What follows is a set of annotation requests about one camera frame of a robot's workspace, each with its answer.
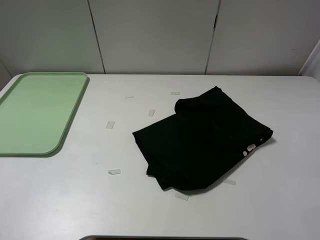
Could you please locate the black short sleeve t-shirt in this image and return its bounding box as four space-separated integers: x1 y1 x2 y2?
133 87 273 191

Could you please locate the light green plastic tray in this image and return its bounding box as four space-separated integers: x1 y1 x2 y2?
0 72 89 156

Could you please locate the clear tape strip centre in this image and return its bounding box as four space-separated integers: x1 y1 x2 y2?
148 109 155 117

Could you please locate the clear tape strip front left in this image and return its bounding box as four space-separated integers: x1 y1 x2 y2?
108 169 121 175

